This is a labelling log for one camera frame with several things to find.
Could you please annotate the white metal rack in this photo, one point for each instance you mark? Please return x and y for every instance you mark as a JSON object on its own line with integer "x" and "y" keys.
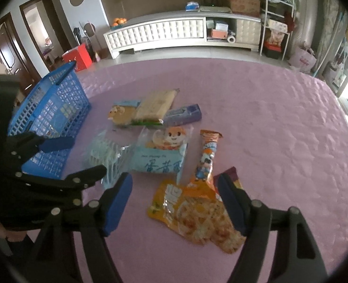
{"x": 292, "y": 11}

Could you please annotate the clear wafer packet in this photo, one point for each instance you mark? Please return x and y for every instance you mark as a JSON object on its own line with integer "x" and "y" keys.
{"x": 103, "y": 153}

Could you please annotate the white tufted TV cabinet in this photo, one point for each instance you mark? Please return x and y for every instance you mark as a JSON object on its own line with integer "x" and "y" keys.
{"x": 156, "y": 31}

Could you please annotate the black tall canister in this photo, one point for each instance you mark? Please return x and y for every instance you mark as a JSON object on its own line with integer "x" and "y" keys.
{"x": 77, "y": 37}

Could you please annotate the red box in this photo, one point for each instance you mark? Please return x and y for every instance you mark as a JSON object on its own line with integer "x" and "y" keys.
{"x": 79, "y": 57}

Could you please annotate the blue tissue box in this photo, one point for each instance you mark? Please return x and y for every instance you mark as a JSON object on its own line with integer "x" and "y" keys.
{"x": 192, "y": 6}

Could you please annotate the long orange cartoon snack packet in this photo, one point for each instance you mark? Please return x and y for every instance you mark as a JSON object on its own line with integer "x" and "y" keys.
{"x": 208, "y": 156}

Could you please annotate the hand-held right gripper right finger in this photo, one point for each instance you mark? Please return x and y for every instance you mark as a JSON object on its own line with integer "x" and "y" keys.
{"x": 230, "y": 205}

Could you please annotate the maroon chip packet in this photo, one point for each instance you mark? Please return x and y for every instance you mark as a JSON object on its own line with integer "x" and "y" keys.
{"x": 235, "y": 177}

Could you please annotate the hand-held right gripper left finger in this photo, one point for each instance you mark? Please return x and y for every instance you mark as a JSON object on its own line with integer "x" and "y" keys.
{"x": 119, "y": 205}

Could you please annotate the round standing mirror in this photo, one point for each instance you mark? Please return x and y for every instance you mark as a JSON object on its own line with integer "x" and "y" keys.
{"x": 90, "y": 28}

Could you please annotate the orange box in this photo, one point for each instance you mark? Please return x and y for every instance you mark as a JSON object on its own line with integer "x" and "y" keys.
{"x": 219, "y": 34}

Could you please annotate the orange chip packet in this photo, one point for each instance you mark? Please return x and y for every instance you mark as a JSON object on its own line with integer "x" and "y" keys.
{"x": 191, "y": 221}

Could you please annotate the brown wooden door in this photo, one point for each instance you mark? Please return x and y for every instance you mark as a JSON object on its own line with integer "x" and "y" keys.
{"x": 7, "y": 50}

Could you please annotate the paper towel roll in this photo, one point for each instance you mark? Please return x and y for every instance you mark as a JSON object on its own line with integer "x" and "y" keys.
{"x": 231, "y": 39}

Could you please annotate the bear print cracker packet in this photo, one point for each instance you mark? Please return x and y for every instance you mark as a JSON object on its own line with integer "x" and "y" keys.
{"x": 122, "y": 115}

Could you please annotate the black router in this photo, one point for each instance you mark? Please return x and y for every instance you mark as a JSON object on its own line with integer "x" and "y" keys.
{"x": 213, "y": 3}

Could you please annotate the pink shopping bag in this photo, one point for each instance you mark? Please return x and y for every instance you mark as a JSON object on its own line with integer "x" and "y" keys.
{"x": 303, "y": 60}

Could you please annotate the blue pastry packet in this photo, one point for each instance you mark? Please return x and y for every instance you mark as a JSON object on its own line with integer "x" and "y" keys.
{"x": 159, "y": 159}

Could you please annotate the small pink bottle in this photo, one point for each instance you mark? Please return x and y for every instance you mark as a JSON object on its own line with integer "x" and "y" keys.
{"x": 97, "y": 57}

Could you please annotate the pile of oranges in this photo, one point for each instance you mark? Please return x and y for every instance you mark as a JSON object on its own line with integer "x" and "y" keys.
{"x": 119, "y": 21}

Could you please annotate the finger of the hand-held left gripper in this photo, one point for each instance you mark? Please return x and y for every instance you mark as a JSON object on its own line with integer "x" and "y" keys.
{"x": 57, "y": 145}
{"x": 87, "y": 175}

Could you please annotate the blue plastic basket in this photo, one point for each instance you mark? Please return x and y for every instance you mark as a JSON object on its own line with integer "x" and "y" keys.
{"x": 59, "y": 100}

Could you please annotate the cardboard box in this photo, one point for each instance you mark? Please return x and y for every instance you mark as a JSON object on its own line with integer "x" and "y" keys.
{"x": 244, "y": 5}

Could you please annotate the purple blue snack packet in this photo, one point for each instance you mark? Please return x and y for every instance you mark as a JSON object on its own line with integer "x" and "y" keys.
{"x": 182, "y": 115}

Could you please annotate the beige cracker packet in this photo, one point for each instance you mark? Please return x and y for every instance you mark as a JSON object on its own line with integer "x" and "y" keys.
{"x": 156, "y": 106}

